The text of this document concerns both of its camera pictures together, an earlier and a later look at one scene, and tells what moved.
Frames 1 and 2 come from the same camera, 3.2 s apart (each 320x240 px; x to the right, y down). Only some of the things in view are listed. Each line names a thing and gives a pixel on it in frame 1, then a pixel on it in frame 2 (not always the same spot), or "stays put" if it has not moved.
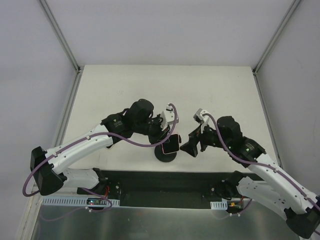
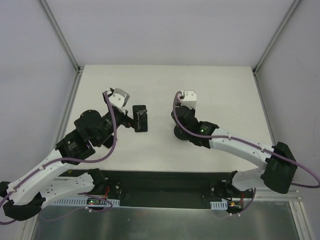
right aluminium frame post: x=291 y=9 stays put
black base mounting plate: x=169 y=189 stays put
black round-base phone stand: x=167 y=151 to x=182 y=134
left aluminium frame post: x=61 y=36 stays put
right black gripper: x=200 y=139 to x=180 y=132
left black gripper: x=160 y=133 to x=136 y=119
